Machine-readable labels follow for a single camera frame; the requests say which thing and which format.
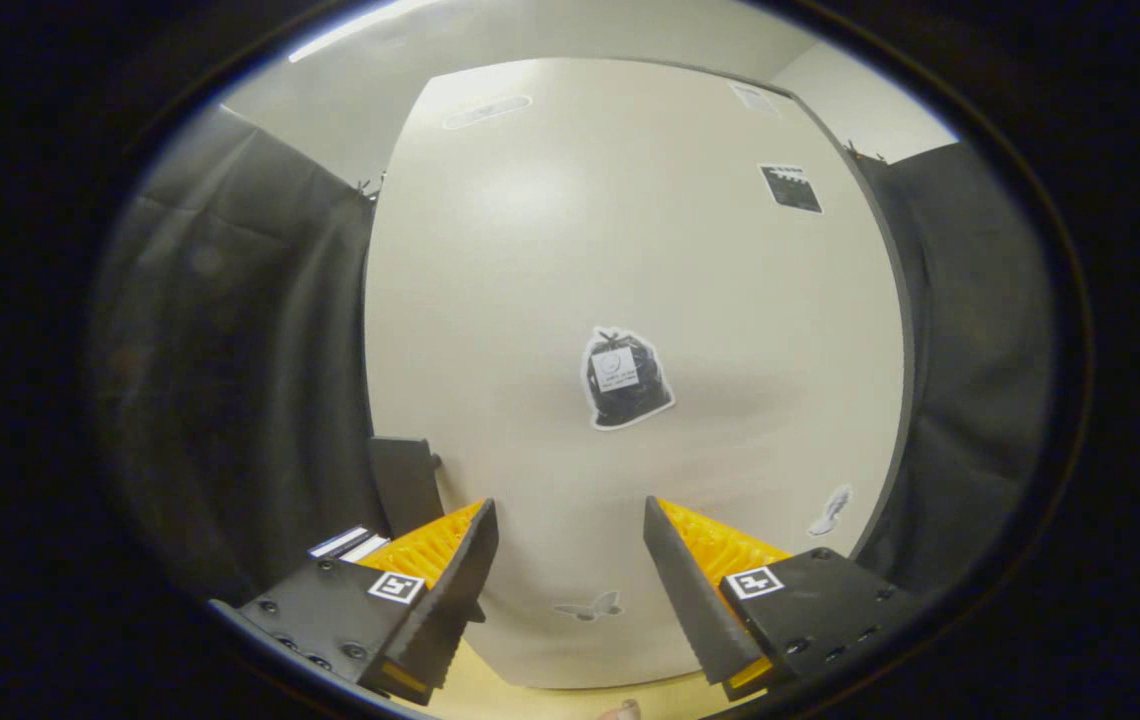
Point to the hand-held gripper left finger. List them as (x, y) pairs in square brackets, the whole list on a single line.
[(450, 600)]

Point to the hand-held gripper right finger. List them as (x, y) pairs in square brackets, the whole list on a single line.
[(690, 600)]

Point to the white shoe cabinet door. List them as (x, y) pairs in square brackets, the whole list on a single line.
[(530, 300)]

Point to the white small standing box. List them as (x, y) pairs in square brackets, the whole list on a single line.
[(368, 549)]

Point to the dark small standing box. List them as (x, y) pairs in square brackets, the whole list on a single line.
[(338, 542)]

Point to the black backdrop cloth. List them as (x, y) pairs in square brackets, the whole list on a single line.
[(230, 350)]

